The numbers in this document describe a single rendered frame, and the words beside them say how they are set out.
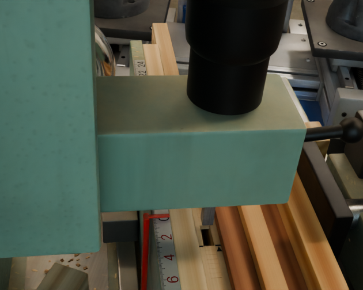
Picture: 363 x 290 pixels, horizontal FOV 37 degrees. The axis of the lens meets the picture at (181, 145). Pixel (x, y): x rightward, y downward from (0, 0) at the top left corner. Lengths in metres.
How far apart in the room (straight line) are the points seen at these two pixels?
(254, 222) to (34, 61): 0.25
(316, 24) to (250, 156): 0.76
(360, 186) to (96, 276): 0.28
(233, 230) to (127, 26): 0.63
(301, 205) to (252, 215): 0.04
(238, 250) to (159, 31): 0.38
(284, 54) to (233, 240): 0.77
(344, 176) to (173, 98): 0.20
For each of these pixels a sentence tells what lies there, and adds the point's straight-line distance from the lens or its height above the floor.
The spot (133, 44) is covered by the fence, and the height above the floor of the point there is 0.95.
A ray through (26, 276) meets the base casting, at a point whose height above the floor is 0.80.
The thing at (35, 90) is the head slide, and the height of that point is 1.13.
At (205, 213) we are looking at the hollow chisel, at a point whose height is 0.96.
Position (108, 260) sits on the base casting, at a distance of 0.62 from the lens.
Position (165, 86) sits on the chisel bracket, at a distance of 0.38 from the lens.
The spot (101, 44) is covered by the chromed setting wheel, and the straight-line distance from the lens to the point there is 0.48.
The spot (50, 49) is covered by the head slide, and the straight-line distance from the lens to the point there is 0.27.
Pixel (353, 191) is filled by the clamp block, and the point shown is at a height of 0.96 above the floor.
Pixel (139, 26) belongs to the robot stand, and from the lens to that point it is 1.02.
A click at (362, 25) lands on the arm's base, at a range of 1.06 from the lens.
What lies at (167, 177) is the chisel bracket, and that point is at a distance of 0.36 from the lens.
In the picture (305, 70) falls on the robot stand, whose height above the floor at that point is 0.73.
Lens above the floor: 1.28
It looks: 39 degrees down
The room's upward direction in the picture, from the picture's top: 5 degrees clockwise
